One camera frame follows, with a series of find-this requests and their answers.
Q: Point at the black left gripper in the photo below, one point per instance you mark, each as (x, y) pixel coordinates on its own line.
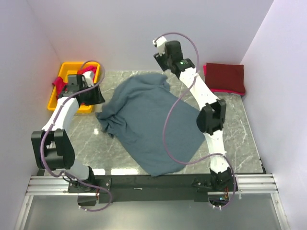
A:
(97, 97)

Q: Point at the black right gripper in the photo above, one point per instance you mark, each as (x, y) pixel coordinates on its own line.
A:
(159, 60)

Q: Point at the blue-grey t shirt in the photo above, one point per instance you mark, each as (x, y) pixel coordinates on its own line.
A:
(139, 115)

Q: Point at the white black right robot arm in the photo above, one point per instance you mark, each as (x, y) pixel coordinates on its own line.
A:
(211, 117)

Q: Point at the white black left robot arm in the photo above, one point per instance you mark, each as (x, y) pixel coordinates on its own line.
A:
(52, 147)

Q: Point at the crumpled red t shirt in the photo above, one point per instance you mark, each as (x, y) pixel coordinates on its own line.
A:
(75, 81)

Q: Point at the yellow plastic bin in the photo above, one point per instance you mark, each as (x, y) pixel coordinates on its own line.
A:
(68, 68)

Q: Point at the folded maroon t shirt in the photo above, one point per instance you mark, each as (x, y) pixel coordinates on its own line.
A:
(225, 76)

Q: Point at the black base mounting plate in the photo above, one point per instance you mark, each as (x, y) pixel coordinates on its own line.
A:
(174, 187)

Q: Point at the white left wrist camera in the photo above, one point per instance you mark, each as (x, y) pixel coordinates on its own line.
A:
(89, 78)

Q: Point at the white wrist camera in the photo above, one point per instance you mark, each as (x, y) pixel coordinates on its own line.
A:
(159, 43)
(89, 78)

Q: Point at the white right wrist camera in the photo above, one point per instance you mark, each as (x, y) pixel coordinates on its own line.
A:
(159, 43)

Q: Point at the aluminium extrusion rail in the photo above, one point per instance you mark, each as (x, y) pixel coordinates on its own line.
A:
(53, 204)

